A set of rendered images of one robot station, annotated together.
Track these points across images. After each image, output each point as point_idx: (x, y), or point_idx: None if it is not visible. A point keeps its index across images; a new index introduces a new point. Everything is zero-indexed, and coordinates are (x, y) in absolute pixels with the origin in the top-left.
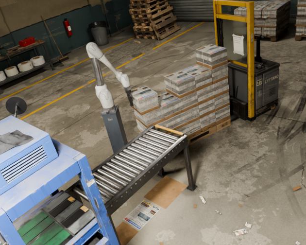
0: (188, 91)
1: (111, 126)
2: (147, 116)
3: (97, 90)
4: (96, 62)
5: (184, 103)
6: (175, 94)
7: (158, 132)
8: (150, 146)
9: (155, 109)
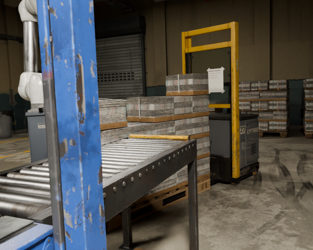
0: (165, 116)
1: (42, 142)
2: (107, 135)
3: (24, 79)
4: (34, 30)
5: (159, 133)
6: (145, 118)
7: (139, 140)
8: (135, 147)
9: (120, 126)
